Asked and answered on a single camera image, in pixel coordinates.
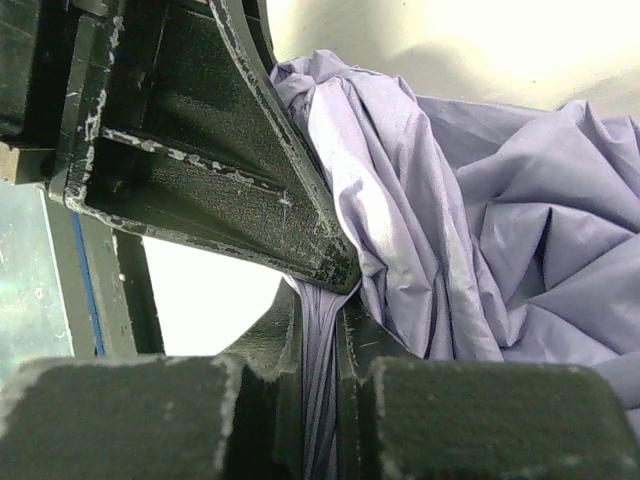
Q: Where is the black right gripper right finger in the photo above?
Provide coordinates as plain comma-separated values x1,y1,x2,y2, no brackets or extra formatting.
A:
336,299,639,479

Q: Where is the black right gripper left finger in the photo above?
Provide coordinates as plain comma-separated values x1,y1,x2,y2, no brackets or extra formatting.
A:
1,284,304,479

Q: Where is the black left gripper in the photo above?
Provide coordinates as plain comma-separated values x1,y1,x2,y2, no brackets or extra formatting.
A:
1,1,123,185

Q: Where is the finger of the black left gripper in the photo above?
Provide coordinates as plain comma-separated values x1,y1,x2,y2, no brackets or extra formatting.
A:
47,1,359,293

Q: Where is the lavender folding umbrella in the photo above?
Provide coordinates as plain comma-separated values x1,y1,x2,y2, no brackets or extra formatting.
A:
271,50,639,479

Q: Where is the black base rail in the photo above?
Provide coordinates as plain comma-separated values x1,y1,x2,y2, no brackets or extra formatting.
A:
44,199,165,359

